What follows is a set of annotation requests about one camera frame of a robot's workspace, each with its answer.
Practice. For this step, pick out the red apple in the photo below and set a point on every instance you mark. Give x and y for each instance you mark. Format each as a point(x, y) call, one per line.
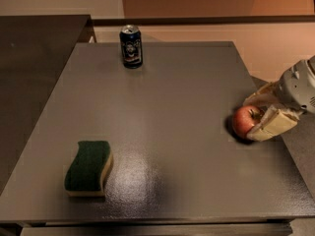
point(245, 118)

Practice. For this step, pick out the green and yellow sponge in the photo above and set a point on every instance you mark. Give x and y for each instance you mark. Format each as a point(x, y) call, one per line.
point(88, 171)

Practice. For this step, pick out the dark blue soda can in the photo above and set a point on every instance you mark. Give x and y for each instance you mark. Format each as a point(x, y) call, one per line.
point(131, 47)

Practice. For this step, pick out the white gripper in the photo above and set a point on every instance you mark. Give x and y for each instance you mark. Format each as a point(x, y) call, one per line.
point(296, 88)

